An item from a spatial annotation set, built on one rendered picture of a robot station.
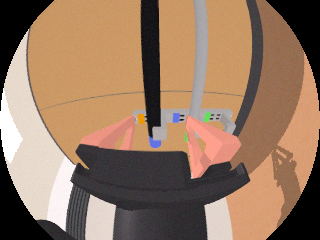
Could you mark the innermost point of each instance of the large brown wooden panel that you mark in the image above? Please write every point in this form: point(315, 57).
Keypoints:
point(84, 66)

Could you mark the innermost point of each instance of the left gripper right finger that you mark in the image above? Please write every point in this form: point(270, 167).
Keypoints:
point(220, 145)

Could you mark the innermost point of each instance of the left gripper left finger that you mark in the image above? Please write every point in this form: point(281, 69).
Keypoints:
point(106, 138)

